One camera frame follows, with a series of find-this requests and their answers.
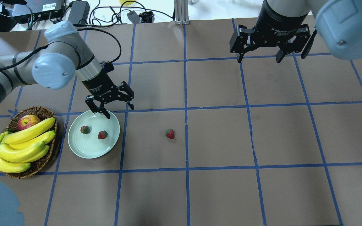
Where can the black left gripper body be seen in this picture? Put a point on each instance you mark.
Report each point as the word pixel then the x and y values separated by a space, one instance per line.
pixel 98 84

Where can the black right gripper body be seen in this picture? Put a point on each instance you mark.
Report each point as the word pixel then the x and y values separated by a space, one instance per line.
pixel 277 19

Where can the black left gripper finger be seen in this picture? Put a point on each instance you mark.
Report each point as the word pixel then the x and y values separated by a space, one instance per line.
pixel 131 105
pixel 106 113

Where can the red strawberry picked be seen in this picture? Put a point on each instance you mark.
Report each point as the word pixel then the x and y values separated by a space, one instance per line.
pixel 102 135
pixel 170 134
pixel 85 130

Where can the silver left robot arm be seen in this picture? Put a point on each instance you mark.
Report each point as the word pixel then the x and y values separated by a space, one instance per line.
pixel 53 65

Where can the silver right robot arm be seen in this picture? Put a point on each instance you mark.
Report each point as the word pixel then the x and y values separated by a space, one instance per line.
pixel 339 23

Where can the light green plate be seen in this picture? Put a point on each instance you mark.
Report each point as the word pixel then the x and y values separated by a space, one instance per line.
pixel 88 146

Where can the red yellow apple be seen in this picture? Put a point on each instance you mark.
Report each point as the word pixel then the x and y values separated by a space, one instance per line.
pixel 27 121

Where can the black power adapter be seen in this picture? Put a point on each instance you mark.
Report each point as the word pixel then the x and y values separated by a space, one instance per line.
pixel 78 13

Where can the yellow banana bunch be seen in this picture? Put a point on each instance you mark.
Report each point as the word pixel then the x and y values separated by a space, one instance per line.
pixel 18 150

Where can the aluminium frame post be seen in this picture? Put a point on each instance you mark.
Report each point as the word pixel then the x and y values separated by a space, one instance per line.
pixel 181 12

